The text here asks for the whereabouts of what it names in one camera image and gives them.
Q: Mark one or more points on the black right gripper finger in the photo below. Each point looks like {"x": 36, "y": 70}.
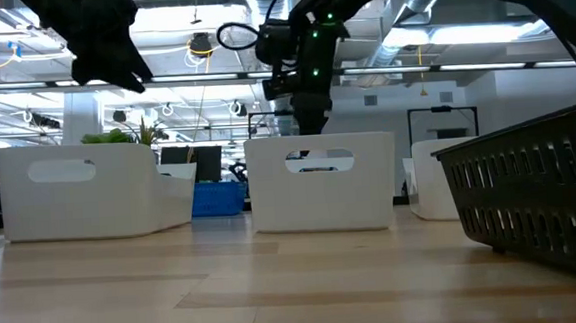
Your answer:
{"x": 312, "y": 122}

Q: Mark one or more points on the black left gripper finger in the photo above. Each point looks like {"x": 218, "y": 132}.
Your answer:
{"x": 132, "y": 73}
{"x": 89, "y": 71}

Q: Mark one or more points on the white plastic storage basket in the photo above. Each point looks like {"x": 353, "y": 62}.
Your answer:
{"x": 321, "y": 204}
{"x": 120, "y": 202}
{"x": 427, "y": 183}

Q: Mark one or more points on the black slotted plastic basket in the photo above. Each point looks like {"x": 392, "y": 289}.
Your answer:
{"x": 536, "y": 201}

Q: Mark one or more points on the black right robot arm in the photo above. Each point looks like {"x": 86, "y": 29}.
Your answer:
{"x": 574, "y": 9}

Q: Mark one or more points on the long ceiling light track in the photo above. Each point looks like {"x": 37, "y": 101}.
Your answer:
{"x": 193, "y": 78}

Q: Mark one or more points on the succulent in patterned pot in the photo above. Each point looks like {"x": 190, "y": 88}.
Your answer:
{"x": 108, "y": 137}

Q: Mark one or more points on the black computer monitor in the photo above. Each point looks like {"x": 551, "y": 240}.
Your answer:
{"x": 209, "y": 164}
{"x": 175, "y": 158}

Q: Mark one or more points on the blue plastic basket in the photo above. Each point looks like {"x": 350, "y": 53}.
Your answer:
{"x": 217, "y": 200}

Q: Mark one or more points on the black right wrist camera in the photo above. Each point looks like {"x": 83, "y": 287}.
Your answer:
{"x": 276, "y": 43}

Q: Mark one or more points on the black metal frame stand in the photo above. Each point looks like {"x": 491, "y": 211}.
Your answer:
{"x": 411, "y": 124}

